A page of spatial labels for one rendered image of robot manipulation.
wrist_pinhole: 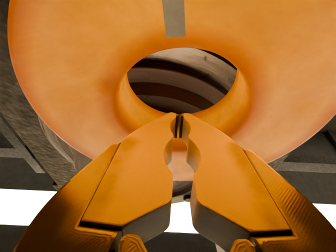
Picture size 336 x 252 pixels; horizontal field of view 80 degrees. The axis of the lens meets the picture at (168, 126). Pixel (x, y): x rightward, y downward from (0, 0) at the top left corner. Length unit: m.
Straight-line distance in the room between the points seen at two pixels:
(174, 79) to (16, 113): 0.56
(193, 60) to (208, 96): 0.06
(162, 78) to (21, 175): 9.03
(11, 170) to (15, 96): 8.90
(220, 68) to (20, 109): 0.60
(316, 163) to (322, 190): 3.33
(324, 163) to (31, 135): 6.30
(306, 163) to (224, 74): 5.96
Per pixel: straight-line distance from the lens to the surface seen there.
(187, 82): 0.32
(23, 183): 9.02
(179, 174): 0.15
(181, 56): 0.31
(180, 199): 0.50
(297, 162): 6.12
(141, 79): 0.32
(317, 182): 9.74
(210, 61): 0.32
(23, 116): 0.77
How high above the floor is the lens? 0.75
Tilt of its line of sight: 47 degrees up
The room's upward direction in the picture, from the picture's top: 177 degrees counter-clockwise
